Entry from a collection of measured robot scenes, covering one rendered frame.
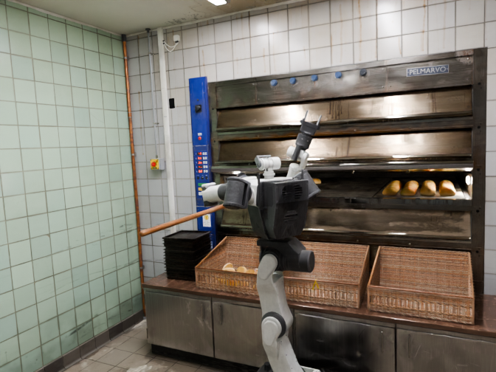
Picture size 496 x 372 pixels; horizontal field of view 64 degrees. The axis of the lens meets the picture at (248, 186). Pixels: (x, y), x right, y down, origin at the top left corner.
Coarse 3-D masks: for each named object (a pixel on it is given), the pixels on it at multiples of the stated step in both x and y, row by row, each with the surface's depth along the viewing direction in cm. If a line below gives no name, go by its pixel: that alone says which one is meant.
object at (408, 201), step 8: (312, 200) 292; (320, 200) 289; (328, 200) 287; (336, 200) 284; (344, 200) 282; (352, 200) 279; (360, 200) 277; (368, 200) 275; (376, 200) 272; (384, 200) 270; (392, 200) 268; (400, 200) 266; (408, 200) 263; (416, 200) 261; (424, 200) 259; (432, 200) 257; (440, 200) 255; (448, 200) 253; (456, 200) 251; (464, 200) 249
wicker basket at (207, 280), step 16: (224, 240) 320; (240, 240) 318; (256, 240) 311; (208, 256) 299; (224, 256) 321; (240, 256) 316; (256, 256) 309; (208, 272) 280; (224, 272) 273; (240, 272) 268; (208, 288) 281; (224, 288) 275; (240, 288) 269
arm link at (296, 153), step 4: (296, 140) 232; (296, 144) 231; (300, 144) 229; (304, 144) 229; (292, 148) 234; (296, 148) 228; (300, 148) 228; (304, 148) 230; (308, 148) 232; (288, 152) 234; (292, 152) 233; (296, 152) 228; (300, 152) 231; (304, 152) 231; (292, 156) 229; (296, 156) 229; (300, 156) 231; (296, 160) 230; (300, 160) 232
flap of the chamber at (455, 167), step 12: (228, 168) 303; (240, 168) 298; (252, 168) 294; (288, 168) 282; (312, 168) 274; (324, 168) 270; (336, 168) 267; (348, 168) 263; (360, 168) 260; (372, 168) 257; (384, 168) 254; (396, 168) 250; (408, 168) 247; (420, 168) 245; (432, 168) 242; (444, 168) 240; (456, 168) 238; (468, 168) 236
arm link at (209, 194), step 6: (204, 186) 214; (210, 186) 214; (216, 186) 206; (204, 192) 213; (210, 192) 208; (216, 192) 203; (204, 198) 213; (210, 198) 209; (216, 198) 205; (204, 204) 217; (210, 204) 215; (216, 204) 219
